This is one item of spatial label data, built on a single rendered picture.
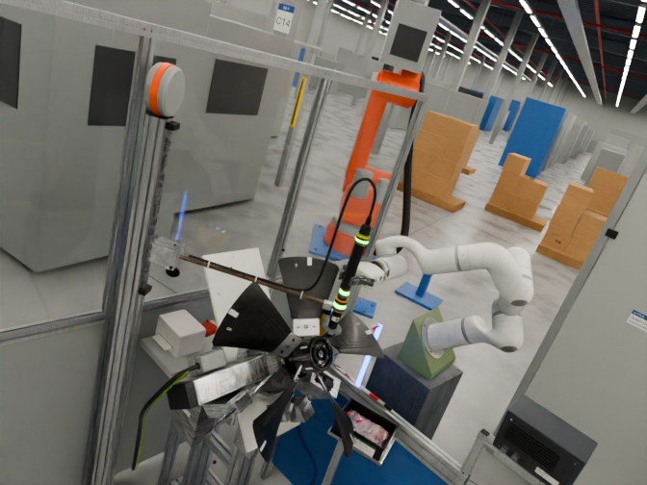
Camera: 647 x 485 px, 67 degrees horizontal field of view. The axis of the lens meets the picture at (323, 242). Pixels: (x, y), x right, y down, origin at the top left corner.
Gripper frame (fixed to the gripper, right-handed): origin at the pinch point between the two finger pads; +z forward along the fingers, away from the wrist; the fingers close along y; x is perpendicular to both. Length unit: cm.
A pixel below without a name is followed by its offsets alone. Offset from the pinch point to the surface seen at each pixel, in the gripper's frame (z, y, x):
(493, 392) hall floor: -251, -11, -145
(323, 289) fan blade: -2.4, 10.1, -10.6
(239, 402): 36, 0, -38
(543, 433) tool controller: -29, -70, -24
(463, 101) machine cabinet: -964, 457, 49
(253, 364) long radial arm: 24.4, 8.8, -33.6
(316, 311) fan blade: 3.2, 6.0, -16.2
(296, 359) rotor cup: 15.3, -0.5, -28.1
